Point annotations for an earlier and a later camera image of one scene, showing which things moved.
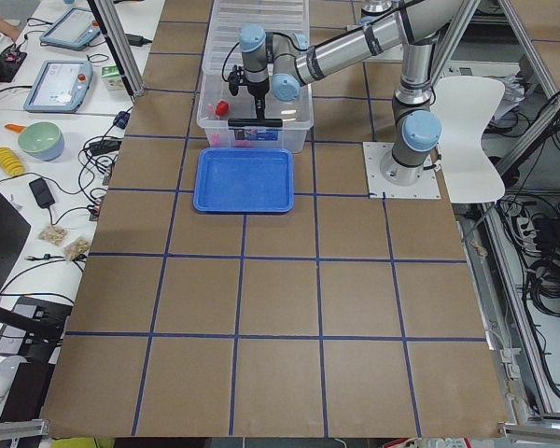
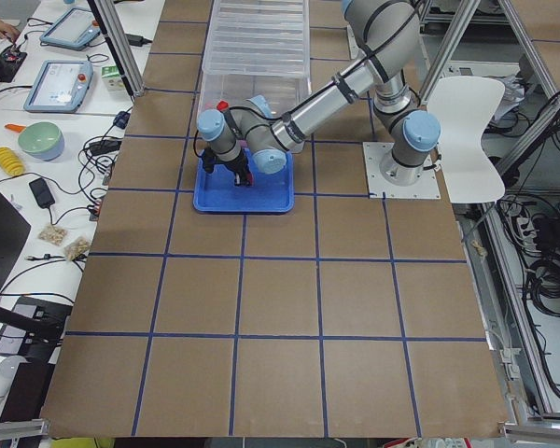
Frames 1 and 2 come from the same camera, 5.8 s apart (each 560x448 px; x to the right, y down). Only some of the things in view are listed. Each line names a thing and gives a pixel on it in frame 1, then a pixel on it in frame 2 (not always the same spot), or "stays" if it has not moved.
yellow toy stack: [9, 161] stays
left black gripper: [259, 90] → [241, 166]
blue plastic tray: [244, 179] stays
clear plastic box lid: [230, 16] stays
